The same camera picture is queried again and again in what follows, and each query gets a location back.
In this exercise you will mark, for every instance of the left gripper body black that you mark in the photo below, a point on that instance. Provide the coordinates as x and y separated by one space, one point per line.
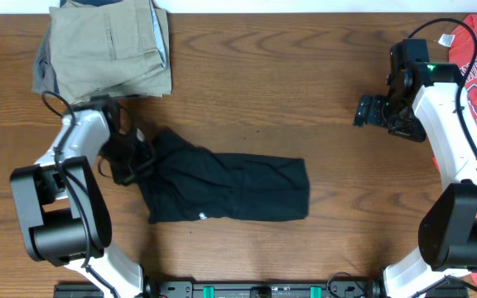
128 164

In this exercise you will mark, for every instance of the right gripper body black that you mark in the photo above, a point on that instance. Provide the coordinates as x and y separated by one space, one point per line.
368 111

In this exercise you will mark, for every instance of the black t-shirt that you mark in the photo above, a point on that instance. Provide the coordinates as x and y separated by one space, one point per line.
190 183

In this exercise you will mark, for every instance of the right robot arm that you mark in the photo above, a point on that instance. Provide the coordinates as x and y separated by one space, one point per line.
427 102

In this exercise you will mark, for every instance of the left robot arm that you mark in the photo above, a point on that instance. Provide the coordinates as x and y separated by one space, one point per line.
62 214

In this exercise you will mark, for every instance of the folded khaki trousers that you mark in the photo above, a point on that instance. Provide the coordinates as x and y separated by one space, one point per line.
106 54

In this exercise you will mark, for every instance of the folded grey garment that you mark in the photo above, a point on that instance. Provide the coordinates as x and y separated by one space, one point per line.
43 74

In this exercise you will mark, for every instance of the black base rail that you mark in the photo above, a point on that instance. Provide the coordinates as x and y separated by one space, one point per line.
186 289

